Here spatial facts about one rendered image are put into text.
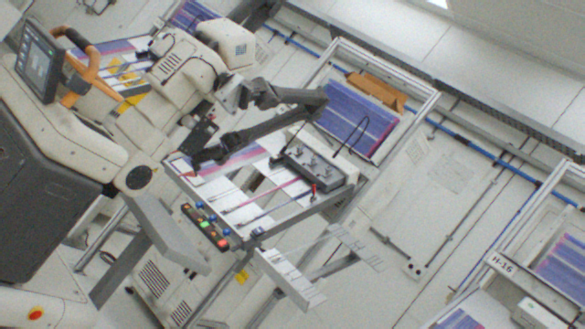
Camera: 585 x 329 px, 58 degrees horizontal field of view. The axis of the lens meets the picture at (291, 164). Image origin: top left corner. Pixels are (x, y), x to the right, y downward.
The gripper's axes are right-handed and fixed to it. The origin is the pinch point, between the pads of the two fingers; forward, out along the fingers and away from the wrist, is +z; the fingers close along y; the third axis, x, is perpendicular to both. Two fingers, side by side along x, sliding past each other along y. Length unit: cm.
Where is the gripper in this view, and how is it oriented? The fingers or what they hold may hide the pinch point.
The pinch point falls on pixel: (175, 164)
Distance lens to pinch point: 220.1
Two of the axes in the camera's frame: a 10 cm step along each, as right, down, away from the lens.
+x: 1.0, 2.0, -9.7
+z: -9.5, 3.0, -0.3
